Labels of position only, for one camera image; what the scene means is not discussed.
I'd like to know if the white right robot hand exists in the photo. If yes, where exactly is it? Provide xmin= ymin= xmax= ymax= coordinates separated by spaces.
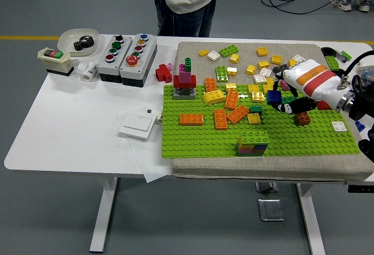
xmin=270 ymin=58 xmax=354 ymax=116

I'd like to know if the blue square brick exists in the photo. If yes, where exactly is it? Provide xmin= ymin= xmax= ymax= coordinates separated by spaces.
xmin=266 ymin=89 xmax=283 ymax=105

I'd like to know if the lime green medium brick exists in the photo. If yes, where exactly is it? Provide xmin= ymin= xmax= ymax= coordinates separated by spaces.
xmin=215 ymin=66 xmax=230 ymax=83
xmin=325 ymin=55 xmax=341 ymax=71

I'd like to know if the brown square brick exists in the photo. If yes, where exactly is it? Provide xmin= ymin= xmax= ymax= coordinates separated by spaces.
xmin=294 ymin=111 xmax=311 ymax=126

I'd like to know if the orange long brick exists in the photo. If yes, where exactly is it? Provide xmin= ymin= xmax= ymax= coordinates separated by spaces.
xmin=213 ymin=108 xmax=228 ymax=130
xmin=224 ymin=90 xmax=240 ymax=111
xmin=226 ymin=105 xmax=251 ymax=125
xmin=178 ymin=113 xmax=205 ymax=126

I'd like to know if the multicolour brick stack lime top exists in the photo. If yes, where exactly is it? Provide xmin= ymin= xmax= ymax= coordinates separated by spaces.
xmin=236 ymin=130 xmax=269 ymax=157

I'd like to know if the lime green long brick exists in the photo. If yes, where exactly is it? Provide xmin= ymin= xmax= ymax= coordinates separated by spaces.
xmin=219 ymin=44 xmax=240 ymax=58

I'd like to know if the yellow curved brick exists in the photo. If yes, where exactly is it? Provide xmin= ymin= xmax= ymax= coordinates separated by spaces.
xmin=202 ymin=89 xmax=227 ymax=106

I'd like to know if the pink tall brick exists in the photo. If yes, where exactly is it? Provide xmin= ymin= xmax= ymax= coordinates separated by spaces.
xmin=178 ymin=64 xmax=192 ymax=82

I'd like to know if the grey arch brick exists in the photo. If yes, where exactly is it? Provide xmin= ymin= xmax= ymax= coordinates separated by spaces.
xmin=173 ymin=87 xmax=197 ymax=100

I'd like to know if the red wide brick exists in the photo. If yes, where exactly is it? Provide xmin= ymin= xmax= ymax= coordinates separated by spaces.
xmin=173 ymin=74 xmax=197 ymax=89

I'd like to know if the red cross-shaped brick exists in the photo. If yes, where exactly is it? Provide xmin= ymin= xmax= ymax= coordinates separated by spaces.
xmin=155 ymin=64 xmax=173 ymax=83

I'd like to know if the silver metal clip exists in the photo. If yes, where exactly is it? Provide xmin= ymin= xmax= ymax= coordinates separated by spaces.
xmin=334 ymin=50 xmax=349 ymax=63

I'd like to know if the clear bag of blue parts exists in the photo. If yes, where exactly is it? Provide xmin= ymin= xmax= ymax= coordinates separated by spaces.
xmin=361 ymin=66 xmax=374 ymax=82

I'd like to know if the black table control panel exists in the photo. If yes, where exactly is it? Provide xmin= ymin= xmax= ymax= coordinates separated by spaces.
xmin=347 ymin=184 xmax=374 ymax=193

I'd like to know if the metal floor socket box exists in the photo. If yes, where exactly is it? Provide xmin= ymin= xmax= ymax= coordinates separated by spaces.
xmin=257 ymin=198 xmax=285 ymax=222

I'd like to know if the grey-brown mat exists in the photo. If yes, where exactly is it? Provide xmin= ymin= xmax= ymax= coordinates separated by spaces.
xmin=171 ymin=41 xmax=374 ymax=186

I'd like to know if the lime green studded baseplate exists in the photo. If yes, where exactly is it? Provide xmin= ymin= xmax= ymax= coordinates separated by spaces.
xmin=161 ymin=81 xmax=361 ymax=158

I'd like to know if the white table leg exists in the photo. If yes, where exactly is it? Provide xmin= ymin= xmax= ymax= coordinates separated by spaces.
xmin=89 ymin=177 xmax=119 ymax=253
xmin=295 ymin=183 xmax=325 ymax=255

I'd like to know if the grey emergency-stop control box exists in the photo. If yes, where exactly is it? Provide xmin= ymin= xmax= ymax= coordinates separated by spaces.
xmin=119 ymin=33 xmax=158 ymax=88

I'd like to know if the white paper sheet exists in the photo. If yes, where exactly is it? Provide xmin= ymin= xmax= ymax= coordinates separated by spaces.
xmin=116 ymin=111 xmax=173 ymax=184

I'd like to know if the grey four-button control box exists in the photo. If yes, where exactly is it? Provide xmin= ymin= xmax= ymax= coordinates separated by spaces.
xmin=97 ymin=35 xmax=134 ymax=84

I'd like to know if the white pipe tee fitting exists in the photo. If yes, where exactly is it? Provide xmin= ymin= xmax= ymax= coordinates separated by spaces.
xmin=77 ymin=61 xmax=99 ymax=82

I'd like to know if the white plastic bowl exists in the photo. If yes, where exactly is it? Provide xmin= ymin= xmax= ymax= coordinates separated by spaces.
xmin=57 ymin=28 xmax=99 ymax=57

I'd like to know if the white wall switch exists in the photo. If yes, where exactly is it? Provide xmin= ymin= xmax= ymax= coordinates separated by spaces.
xmin=118 ymin=113 xmax=154 ymax=140

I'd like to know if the beige red-green switch box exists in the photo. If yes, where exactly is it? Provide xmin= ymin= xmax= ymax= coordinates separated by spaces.
xmin=37 ymin=47 xmax=74 ymax=77

